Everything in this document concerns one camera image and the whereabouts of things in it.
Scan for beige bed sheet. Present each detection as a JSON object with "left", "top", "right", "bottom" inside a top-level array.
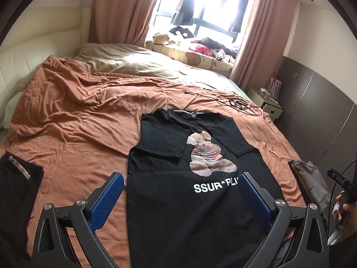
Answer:
[{"left": 73, "top": 43, "right": 246, "bottom": 95}]

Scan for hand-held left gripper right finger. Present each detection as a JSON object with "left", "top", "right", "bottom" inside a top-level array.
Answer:
[{"left": 240, "top": 172, "right": 328, "bottom": 268}]

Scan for person's right hand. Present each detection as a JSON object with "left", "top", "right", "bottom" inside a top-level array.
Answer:
[{"left": 333, "top": 193, "right": 357, "bottom": 225}]

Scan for black folded pants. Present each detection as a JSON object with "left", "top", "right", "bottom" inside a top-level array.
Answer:
[{"left": 0, "top": 152, "right": 44, "bottom": 229}]

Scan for dark hanging garment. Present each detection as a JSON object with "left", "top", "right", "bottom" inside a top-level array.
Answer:
[
  {"left": 220, "top": 0, "right": 247, "bottom": 34},
  {"left": 171, "top": 0, "right": 196, "bottom": 25}
]

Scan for cream padded headboard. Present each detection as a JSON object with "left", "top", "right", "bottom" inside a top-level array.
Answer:
[{"left": 0, "top": 7, "right": 92, "bottom": 129}]

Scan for grey folded shirt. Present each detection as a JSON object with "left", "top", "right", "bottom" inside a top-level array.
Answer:
[{"left": 289, "top": 159, "right": 331, "bottom": 218}]

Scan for dark cloth pile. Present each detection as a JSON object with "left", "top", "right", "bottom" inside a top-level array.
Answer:
[{"left": 199, "top": 38, "right": 237, "bottom": 59}]

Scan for orange-brown blanket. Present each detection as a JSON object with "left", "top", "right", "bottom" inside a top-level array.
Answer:
[{"left": 0, "top": 54, "right": 313, "bottom": 268}]

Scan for grey wardrobe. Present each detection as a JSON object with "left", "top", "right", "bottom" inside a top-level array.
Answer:
[{"left": 276, "top": 56, "right": 357, "bottom": 201}]

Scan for window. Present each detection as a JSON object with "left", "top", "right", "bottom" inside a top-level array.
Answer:
[{"left": 152, "top": 0, "right": 260, "bottom": 45}]

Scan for pink curtain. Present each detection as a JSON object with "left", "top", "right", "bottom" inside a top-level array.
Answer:
[
  {"left": 89, "top": 0, "right": 168, "bottom": 46},
  {"left": 230, "top": 0, "right": 297, "bottom": 90}
]

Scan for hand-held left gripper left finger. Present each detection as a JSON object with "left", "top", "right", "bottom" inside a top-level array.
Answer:
[{"left": 33, "top": 172, "right": 125, "bottom": 268}]

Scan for black braided cable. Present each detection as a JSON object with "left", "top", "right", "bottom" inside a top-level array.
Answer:
[{"left": 330, "top": 152, "right": 357, "bottom": 201}]

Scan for white nightstand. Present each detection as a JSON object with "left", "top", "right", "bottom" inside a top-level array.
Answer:
[{"left": 249, "top": 88, "right": 283, "bottom": 120}]

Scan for person's right forearm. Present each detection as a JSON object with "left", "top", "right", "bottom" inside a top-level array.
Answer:
[{"left": 329, "top": 223, "right": 357, "bottom": 268}]

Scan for red cloth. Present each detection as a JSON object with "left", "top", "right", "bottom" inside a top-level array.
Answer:
[{"left": 190, "top": 40, "right": 212, "bottom": 56}]

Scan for black printed t-shirt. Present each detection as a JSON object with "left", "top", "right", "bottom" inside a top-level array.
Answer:
[{"left": 125, "top": 108, "right": 282, "bottom": 268}]

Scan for black and white plush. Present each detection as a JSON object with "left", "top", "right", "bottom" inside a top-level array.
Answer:
[{"left": 169, "top": 26, "right": 194, "bottom": 39}]

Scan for cream plush toy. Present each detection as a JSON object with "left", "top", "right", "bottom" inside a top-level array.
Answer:
[{"left": 145, "top": 32, "right": 182, "bottom": 46}]

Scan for striped paper bag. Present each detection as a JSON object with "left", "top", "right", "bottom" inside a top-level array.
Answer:
[{"left": 266, "top": 73, "right": 282, "bottom": 101}]

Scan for bear print cushion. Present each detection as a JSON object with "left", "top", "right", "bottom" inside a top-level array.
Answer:
[{"left": 152, "top": 43, "right": 235, "bottom": 71}]

